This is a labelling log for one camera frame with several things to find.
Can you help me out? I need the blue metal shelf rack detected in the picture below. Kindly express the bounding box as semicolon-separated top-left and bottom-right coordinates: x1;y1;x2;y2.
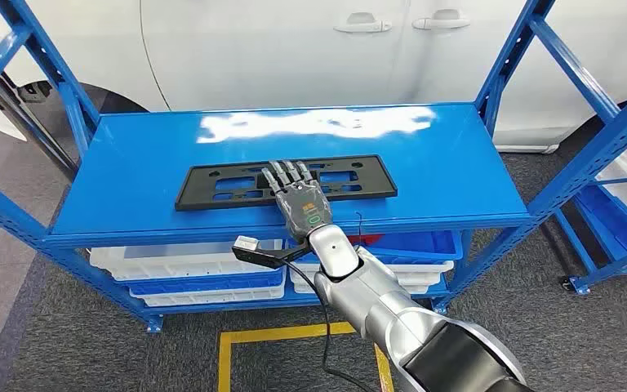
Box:
0;0;627;334
554;124;627;297

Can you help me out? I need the white car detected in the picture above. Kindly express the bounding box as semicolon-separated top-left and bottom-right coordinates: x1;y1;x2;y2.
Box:
0;0;627;155

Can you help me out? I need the black plastic plate bracket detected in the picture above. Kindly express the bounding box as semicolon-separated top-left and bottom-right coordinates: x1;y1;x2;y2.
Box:
174;154;399;212

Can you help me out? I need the white car door handle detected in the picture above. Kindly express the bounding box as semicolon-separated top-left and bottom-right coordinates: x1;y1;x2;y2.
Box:
333;11;394;34
411;7;471;31

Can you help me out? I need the black cable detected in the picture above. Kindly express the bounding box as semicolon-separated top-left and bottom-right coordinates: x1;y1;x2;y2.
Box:
283;258;374;392

